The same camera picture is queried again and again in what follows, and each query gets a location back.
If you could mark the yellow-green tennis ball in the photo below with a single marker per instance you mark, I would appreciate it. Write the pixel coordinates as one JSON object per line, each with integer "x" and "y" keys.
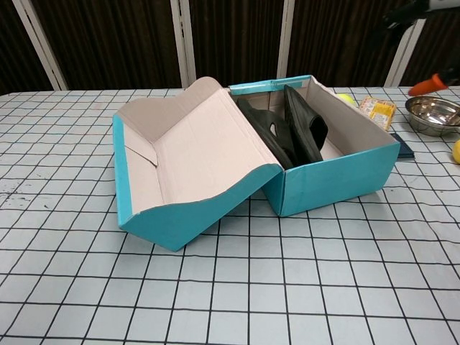
{"x": 346, "y": 100}

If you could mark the dark pleated backdrop curtain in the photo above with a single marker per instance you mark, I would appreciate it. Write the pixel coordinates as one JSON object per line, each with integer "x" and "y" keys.
{"x": 108, "y": 36}

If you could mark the stainless steel bowl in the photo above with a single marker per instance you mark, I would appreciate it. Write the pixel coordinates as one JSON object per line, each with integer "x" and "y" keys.
{"x": 433, "y": 115}

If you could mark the light blue cardboard shoe box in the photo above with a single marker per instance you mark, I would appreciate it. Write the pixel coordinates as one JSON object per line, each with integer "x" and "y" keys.
{"x": 201, "y": 158}

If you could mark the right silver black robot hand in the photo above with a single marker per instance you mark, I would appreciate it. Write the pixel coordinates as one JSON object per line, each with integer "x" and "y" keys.
{"x": 427, "y": 84}

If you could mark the yellow snack packet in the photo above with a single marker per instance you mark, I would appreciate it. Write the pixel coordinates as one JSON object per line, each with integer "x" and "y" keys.
{"x": 379, "y": 111}

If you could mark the yellow pear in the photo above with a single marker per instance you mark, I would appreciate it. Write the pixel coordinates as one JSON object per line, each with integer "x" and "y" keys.
{"x": 457, "y": 150}

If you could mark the white black checked tablecloth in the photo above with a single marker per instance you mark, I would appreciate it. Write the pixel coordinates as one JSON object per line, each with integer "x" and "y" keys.
{"x": 179, "y": 294}

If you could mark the white screen frame post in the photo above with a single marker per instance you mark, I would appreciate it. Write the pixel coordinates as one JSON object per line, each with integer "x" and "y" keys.
{"x": 402, "y": 54}
{"x": 290, "y": 36}
{"x": 183, "y": 39}
{"x": 39, "y": 43}

